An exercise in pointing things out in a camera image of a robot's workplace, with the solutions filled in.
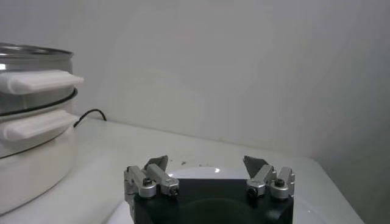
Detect black pot power cord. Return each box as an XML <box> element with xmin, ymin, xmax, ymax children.
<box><xmin>73</xmin><ymin>108</ymin><xmax>107</xmax><ymax>128</ymax></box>

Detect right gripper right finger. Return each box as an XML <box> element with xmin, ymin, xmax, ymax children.
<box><xmin>243</xmin><ymin>155</ymin><xmax>296</xmax><ymax>200</ymax></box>

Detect white electric pot base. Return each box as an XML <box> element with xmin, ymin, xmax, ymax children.
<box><xmin>0</xmin><ymin>89</ymin><xmax>80</xmax><ymax>215</ymax></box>

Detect white round plate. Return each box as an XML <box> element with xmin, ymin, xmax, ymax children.
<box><xmin>105</xmin><ymin>166</ymin><xmax>335</xmax><ymax>224</ymax></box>

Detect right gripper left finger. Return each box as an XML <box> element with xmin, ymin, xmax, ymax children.
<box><xmin>124</xmin><ymin>155</ymin><xmax>180</xmax><ymax>211</ymax></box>

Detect perforated steel steamer basket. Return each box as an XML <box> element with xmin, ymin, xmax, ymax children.
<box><xmin>0</xmin><ymin>42</ymin><xmax>85</xmax><ymax>117</ymax></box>

